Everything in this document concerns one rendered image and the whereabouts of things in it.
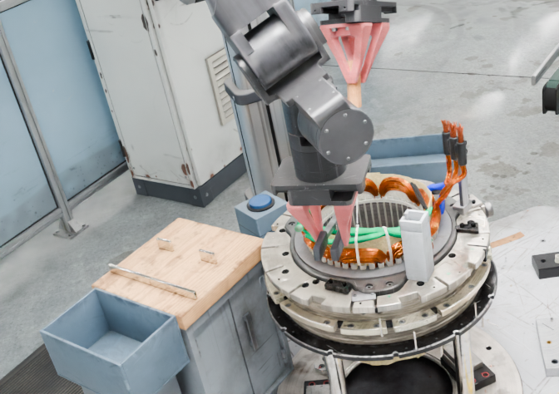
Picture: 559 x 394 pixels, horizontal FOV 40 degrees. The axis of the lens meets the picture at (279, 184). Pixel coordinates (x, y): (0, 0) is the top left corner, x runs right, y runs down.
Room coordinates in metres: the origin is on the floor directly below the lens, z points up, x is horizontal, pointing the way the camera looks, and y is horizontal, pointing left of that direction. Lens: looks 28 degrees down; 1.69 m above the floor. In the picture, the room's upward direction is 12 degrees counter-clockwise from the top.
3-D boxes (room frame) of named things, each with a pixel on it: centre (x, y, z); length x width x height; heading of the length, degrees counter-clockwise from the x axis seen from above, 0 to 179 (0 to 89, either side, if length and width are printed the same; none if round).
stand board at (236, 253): (0.99, 0.17, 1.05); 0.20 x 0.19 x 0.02; 138
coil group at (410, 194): (0.96, -0.17, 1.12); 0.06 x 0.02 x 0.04; 53
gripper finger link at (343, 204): (0.75, -0.05, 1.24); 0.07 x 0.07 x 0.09; 69
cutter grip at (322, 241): (0.73, -0.03, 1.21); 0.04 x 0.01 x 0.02; 159
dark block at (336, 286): (0.80, -0.05, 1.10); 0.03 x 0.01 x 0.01; 52
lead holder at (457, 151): (0.90, -0.24, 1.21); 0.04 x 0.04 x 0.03; 53
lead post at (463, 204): (0.92, -0.25, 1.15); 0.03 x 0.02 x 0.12; 135
